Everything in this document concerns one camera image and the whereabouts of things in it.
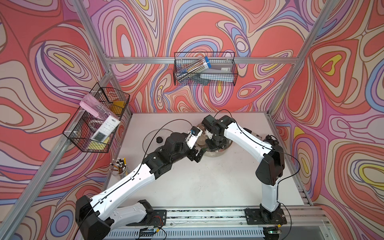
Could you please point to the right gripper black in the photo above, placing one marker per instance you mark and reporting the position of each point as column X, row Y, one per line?
column 213, row 148

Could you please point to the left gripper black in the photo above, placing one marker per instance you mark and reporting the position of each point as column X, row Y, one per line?
column 192, row 156

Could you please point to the stainless steel pot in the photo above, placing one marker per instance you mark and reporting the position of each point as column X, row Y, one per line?
column 201, row 143

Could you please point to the glass pot lid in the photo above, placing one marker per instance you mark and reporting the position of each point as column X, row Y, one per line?
column 155, row 139

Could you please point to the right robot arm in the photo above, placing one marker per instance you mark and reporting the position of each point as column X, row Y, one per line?
column 268, row 153

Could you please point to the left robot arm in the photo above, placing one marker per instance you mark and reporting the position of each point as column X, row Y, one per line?
column 98, row 215

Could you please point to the black alarm clock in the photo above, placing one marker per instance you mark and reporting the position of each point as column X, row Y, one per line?
column 273, row 141

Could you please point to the grey white box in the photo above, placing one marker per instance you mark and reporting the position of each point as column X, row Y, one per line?
column 219, row 72

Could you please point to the glass cup with pens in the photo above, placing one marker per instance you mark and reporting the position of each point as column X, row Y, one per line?
column 119, row 167

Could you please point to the pen pack blue cap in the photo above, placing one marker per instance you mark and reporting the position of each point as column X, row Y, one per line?
column 186, row 71

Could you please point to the white remote device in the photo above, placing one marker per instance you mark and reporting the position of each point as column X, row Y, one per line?
column 105, row 130

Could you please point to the yellow sponge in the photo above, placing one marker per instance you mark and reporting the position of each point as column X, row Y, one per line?
column 96, row 146

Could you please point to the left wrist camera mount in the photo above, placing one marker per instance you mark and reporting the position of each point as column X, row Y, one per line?
column 193, row 136

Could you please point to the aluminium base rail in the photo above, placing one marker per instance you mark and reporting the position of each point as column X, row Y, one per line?
column 303, row 223

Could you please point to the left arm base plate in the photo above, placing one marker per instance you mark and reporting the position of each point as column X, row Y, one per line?
column 156, row 218

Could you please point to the back wire basket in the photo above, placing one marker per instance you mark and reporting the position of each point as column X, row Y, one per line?
column 181, row 58

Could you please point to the wire basket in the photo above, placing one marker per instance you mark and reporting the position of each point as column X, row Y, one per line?
column 181, row 58
column 83, row 125

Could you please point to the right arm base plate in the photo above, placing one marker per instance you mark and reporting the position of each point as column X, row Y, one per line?
column 261, row 216

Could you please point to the left wire basket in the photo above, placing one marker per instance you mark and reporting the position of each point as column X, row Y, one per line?
column 83, row 125

